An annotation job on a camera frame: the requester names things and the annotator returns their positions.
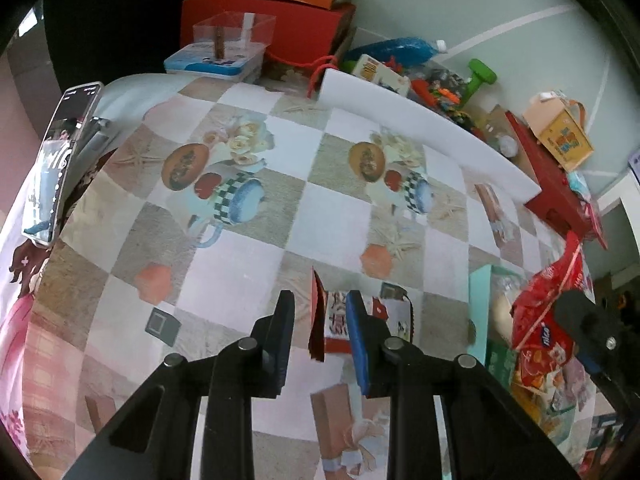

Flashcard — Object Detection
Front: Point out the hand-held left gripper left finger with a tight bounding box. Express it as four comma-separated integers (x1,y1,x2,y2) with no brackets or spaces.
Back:
62,290,296,480

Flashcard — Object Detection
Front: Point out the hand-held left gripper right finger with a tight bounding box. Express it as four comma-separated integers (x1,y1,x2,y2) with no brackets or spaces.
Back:
345,290,583,480

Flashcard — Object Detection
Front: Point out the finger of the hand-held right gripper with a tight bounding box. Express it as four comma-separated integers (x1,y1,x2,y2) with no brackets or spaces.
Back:
552,289,640,413

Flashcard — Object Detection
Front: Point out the red and white snack packet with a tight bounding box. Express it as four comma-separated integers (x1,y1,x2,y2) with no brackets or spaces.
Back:
307,267,416,363

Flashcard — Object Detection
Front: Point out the red printed snack bag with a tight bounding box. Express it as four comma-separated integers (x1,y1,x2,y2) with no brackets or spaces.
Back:
510,232,593,391

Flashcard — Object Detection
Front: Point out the teal rimmed white tray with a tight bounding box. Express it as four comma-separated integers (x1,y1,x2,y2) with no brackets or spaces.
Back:
467,264,611,466

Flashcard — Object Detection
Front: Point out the red printed flat bag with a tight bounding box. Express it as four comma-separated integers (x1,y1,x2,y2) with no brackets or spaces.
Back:
582,200,609,251

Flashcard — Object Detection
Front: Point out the teal small packet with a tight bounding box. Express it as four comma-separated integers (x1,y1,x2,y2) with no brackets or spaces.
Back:
567,170,592,203

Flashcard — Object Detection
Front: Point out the beige handbag box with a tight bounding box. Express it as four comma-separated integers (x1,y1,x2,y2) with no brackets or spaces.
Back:
522,90,595,172

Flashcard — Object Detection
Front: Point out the white foam board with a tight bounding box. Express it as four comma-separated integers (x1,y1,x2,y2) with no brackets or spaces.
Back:
318,69,542,204

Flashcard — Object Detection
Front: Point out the pile of small toys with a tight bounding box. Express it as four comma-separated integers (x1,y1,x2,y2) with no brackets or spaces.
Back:
407,67,488,133

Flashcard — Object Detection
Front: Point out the green dumbbell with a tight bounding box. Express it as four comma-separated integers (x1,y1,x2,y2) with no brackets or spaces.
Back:
452,59,498,106

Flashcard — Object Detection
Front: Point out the cream printed box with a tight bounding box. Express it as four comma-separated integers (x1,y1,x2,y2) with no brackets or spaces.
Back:
350,54,412,96

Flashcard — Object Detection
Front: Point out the clear phone stand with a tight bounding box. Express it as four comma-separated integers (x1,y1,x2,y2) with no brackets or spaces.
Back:
65,115,121,221

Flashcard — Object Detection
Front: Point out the smartphone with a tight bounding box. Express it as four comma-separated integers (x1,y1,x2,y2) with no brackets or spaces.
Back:
22,81,104,248

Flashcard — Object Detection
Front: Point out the blue plastic bottle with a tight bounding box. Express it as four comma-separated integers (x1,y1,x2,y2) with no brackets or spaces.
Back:
345,36,448,68

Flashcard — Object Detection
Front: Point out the large red gift box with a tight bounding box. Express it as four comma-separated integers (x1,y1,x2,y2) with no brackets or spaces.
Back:
180,0,357,68

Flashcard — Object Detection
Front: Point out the red box with cutout handle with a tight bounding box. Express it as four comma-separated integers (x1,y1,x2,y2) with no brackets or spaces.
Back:
504,110,608,251

